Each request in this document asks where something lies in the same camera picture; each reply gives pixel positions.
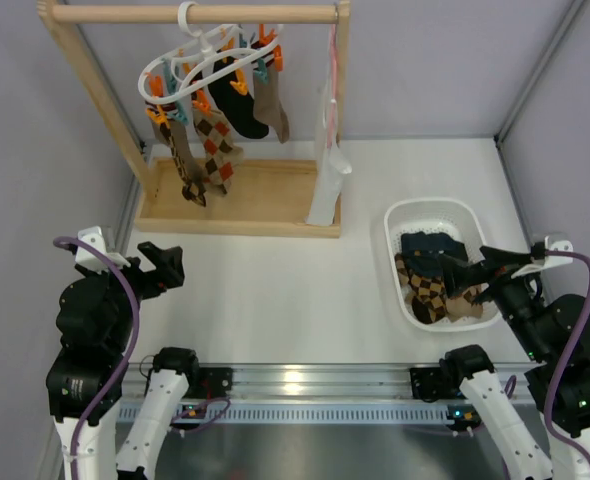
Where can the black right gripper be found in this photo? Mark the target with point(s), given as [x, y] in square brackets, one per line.
[496, 281]

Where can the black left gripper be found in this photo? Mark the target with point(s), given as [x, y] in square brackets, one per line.
[148, 279]

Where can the orange brown argyle sock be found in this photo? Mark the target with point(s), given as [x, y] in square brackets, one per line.
[222, 155]

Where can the black sock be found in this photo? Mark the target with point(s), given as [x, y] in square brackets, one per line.
[237, 108]

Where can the white plastic clip hanger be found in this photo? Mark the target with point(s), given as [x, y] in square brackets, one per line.
[207, 57]

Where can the tan brown argyle sock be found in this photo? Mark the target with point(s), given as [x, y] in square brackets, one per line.
[192, 192]

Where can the taupe striped-cuff sock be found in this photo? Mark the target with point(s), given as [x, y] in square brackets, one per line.
[160, 123]

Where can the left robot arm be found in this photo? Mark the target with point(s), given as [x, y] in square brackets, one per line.
[99, 323]

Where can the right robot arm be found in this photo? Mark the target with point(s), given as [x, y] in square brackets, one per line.
[555, 336]

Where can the socks pile in basket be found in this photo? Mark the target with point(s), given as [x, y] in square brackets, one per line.
[418, 269]

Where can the taupe sock on hanger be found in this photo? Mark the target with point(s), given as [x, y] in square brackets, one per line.
[268, 108]

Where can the pink hanger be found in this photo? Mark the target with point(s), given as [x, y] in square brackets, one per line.
[331, 104]

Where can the white plastic basket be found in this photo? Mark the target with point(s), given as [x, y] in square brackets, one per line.
[434, 215]

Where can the wooden clothes rack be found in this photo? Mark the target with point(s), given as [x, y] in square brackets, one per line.
[274, 195]

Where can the white hanging garment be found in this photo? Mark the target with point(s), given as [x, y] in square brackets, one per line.
[332, 168]

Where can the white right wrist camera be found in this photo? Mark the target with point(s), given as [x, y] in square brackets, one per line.
[548, 253]

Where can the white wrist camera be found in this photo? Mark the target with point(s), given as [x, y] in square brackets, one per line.
[101, 239]
[548, 253]

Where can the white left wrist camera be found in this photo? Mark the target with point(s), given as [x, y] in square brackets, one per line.
[101, 239]

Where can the aluminium mounting rail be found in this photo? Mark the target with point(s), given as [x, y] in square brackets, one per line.
[325, 394]

